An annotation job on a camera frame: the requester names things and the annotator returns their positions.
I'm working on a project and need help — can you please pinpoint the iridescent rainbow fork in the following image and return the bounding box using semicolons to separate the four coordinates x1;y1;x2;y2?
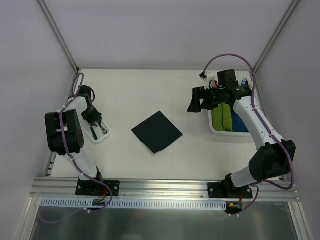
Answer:
98;123;108;135

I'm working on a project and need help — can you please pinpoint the dark navy paper napkin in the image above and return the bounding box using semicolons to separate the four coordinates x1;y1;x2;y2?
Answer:
131;111;183;154

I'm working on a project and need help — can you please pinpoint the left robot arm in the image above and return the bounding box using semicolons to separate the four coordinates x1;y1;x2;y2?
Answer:
44;85;105;196

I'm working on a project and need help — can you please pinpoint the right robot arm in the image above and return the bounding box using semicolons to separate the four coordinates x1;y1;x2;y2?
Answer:
187;69;296;199

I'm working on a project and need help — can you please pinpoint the middle green napkin roll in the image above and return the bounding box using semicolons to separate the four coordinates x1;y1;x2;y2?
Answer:
221;103;233;132

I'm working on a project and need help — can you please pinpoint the blue napkin roll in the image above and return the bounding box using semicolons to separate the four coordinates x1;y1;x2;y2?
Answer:
231;111;249;133

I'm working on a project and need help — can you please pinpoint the blue fork in bin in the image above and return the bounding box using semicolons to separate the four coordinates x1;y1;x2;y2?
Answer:
241;78;249;86

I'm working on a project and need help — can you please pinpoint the large white storage bin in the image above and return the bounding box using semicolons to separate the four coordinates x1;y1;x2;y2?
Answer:
207;74;258;138

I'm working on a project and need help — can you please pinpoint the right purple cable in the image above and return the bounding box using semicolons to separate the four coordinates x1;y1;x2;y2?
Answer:
199;52;296;216

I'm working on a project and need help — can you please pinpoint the purple cable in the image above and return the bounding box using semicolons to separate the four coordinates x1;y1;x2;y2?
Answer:
37;72;113;224
199;52;296;216

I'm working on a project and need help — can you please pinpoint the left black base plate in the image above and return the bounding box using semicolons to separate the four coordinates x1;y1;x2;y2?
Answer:
75;179;121;197

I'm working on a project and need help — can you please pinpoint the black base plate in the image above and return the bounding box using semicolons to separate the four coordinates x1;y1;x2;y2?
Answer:
207;182;253;199
75;179;121;197

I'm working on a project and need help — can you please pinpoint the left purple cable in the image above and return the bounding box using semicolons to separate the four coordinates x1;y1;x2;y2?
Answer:
37;72;113;224

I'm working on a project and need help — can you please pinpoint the white slotted cable duct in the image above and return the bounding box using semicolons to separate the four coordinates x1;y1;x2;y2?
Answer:
40;197;227;211

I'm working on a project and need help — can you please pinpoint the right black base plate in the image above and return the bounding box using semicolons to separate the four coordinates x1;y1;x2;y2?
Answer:
207;182;253;199

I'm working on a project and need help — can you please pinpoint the aluminium mounting rail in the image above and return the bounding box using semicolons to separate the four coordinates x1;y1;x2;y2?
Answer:
29;177;301;202

